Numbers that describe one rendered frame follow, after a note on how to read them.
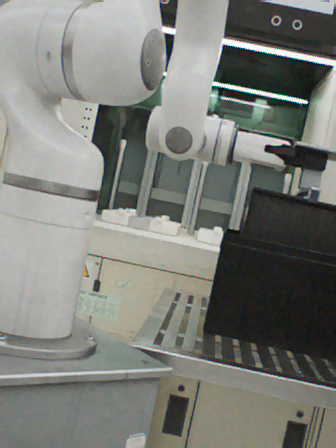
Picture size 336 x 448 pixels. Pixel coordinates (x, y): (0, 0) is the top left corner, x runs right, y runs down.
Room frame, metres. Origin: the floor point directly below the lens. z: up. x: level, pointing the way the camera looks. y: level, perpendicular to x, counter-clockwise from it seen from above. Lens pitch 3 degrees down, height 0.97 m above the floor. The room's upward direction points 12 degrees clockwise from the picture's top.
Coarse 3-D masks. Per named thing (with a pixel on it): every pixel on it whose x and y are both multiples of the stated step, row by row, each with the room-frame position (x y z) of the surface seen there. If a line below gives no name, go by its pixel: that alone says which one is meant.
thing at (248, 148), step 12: (240, 132) 1.09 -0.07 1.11; (240, 144) 1.08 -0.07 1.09; (252, 144) 1.08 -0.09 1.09; (264, 144) 1.07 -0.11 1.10; (276, 144) 1.07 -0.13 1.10; (288, 144) 1.08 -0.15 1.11; (240, 156) 1.09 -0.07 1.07; (252, 156) 1.08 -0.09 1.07; (264, 156) 1.07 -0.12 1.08; (276, 156) 1.07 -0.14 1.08; (276, 168) 1.11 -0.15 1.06
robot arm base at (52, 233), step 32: (0, 192) 0.72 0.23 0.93; (32, 192) 0.69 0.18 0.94; (0, 224) 0.71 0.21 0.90; (32, 224) 0.69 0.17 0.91; (64, 224) 0.70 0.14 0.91; (0, 256) 0.70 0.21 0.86; (32, 256) 0.69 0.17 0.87; (64, 256) 0.70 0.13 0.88; (0, 288) 0.69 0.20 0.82; (32, 288) 0.69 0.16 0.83; (64, 288) 0.71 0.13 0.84; (0, 320) 0.69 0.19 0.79; (32, 320) 0.69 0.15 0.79; (64, 320) 0.72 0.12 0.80; (0, 352) 0.65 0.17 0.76; (32, 352) 0.66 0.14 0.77; (64, 352) 0.68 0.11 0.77
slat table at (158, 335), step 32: (160, 320) 1.01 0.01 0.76; (192, 320) 1.07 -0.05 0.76; (160, 352) 0.81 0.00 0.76; (192, 352) 0.84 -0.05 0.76; (224, 352) 0.88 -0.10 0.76; (256, 352) 0.95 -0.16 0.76; (224, 384) 0.81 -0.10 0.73; (256, 384) 0.80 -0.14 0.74; (288, 384) 0.80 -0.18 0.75; (320, 384) 0.81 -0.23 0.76
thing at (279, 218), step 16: (304, 144) 1.06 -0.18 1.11; (304, 176) 1.10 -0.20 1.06; (320, 176) 1.10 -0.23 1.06; (256, 192) 1.02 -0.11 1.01; (272, 192) 1.01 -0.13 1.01; (304, 192) 1.09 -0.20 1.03; (320, 192) 1.00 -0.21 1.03; (256, 208) 1.02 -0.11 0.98; (272, 208) 1.02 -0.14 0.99; (288, 208) 1.01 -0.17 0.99; (304, 208) 1.01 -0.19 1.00; (320, 208) 1.01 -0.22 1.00; (256, 224) 1.02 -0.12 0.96; (272, 224) 1.02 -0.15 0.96; (288, 224) 1.01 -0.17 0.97; (304, 224) 1.01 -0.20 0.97; (320, 224) 1.01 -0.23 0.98; (272, 240) 1.02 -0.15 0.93; (288, 240) 1.01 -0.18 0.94; (304, 240) 1.01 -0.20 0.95; (320, 240) 1.01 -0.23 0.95
